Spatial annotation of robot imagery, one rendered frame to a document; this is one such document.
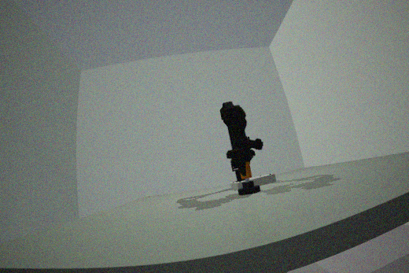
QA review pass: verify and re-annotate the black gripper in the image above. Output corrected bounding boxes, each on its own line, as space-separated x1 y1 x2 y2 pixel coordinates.
227 135 255 176

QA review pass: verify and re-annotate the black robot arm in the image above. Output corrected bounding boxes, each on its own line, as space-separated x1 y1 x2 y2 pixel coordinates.
220 101 263 182

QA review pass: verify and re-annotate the orange knob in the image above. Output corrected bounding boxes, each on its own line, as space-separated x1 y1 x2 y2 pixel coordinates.
240 161 252 179

